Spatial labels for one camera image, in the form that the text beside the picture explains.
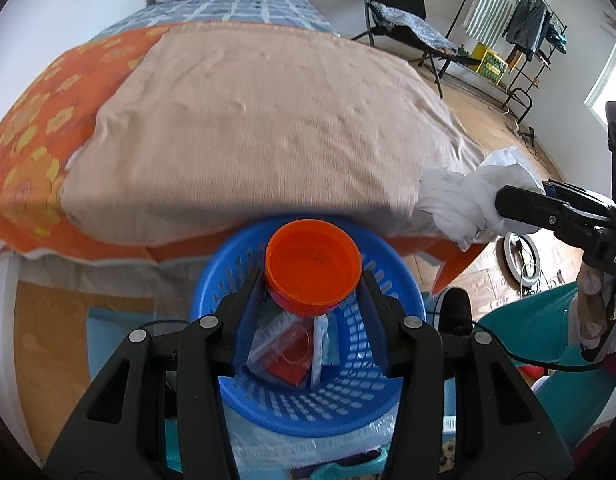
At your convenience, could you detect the window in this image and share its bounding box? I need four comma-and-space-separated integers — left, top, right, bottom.
584, 40, 616, 126

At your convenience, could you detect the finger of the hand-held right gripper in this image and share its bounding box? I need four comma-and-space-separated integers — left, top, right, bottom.
542, 181, 615, 212
494, 185, 607, 249

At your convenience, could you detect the dark jacket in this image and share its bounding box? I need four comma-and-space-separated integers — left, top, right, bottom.
503, 0, 551, 53

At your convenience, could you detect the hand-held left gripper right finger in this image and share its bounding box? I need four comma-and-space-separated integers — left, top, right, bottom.
359, 269, 575, 480

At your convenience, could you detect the teal garment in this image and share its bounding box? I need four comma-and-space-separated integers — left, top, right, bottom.
548, 25, 570, 56

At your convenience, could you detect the green striped towel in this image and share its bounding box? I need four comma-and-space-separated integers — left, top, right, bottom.
462, 0, 531, 46

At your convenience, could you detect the blue plastic basket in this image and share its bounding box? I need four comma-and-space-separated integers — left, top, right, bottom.
190, 216, 429, 433

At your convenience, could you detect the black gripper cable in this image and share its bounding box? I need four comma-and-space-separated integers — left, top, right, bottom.
488, 342, 614, 373

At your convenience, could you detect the patterned cloth on chair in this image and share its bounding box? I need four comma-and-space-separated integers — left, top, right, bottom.
368, 1, 459, 53

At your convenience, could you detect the person's teal trouser leg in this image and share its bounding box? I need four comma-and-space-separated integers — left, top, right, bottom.
475, 280, 616, 461

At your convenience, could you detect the white ring light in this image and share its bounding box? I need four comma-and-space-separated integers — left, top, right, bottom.
503, 232, 541, 288

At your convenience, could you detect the beige blanket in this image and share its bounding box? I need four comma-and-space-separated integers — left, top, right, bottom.
60, 24, 489, 247

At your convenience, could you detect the orange plastic cup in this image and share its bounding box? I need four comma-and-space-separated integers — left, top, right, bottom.
264, 219, 363, 317

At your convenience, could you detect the red and white carton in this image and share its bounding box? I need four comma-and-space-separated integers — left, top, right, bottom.
265, 315, 314, 388

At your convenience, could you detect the orange floral bed sheet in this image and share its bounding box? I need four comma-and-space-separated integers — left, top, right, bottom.
0, 22, 481, 296

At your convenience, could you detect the thin black cable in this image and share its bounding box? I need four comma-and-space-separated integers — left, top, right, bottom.
135, 317, 191, 333

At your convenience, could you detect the black rounded object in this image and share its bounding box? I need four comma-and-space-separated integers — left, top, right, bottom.
438, 287, 474, 336

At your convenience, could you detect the black clothes drying rack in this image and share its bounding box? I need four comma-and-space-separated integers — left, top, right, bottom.
448, 0, 571, 123

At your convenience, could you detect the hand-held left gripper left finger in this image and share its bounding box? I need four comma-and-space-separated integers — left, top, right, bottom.
45, 266, 265, 480

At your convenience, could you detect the blue plaid bed sheet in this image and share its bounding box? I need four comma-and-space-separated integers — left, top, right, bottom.
95, 0, 341, 38

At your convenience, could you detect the yellow crate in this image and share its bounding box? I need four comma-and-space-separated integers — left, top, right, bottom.
470, 42, 509, 83

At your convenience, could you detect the person's right hand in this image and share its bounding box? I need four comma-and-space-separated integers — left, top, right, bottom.
569, 264, 612, 349

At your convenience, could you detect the white paper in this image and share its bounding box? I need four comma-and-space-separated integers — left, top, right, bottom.
415, 146, 546, 251

